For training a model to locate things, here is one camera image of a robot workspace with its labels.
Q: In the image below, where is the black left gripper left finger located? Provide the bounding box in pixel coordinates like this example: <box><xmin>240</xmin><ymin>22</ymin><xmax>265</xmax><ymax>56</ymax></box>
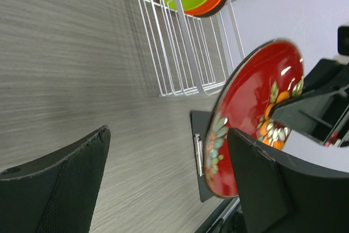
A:
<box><xmin>1</xmin><ymin>126</ymin><xmax>111</xmax><ymax>232</ymax></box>

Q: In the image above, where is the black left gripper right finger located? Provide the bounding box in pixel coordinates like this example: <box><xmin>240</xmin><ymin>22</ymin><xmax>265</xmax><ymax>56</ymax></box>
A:
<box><xmin>227</xmin><ymin>128</ymin><xmax>348</xmax><ymax>232</ymax></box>

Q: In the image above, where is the red floral plate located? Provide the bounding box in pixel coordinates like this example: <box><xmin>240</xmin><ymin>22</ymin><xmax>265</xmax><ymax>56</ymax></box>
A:
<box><xmin>202</xmin><ymin>39</ymin><xmax>304</xmax><ymax>198</ymax></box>

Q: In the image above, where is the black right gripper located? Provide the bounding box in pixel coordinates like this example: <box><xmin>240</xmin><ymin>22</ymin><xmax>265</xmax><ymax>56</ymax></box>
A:
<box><xmin>271</xmin><ymin>25</ymin><xmax>348</xmax><ymax>147</ymax></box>

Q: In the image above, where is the dark blue-grey plate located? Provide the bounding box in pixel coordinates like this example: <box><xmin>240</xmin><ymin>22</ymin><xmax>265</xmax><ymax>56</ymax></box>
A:
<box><xmin>198</xmin><ymin>0</ymin><xmax>227</xmax><ymax>18</ymax></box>

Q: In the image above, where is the white wire dish rack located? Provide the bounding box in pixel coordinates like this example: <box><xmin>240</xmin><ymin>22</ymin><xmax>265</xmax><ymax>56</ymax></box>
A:
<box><xmin>137</xmin><ymin>0</ymin><xmax>239</xmax><ymax>97</ymax></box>

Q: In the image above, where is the black clipboard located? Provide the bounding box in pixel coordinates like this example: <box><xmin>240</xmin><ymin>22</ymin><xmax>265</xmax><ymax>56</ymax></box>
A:
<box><xmin>190</xmin><ymin>110</ymin><xmax>231</xmax><ymax>202</ymax></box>

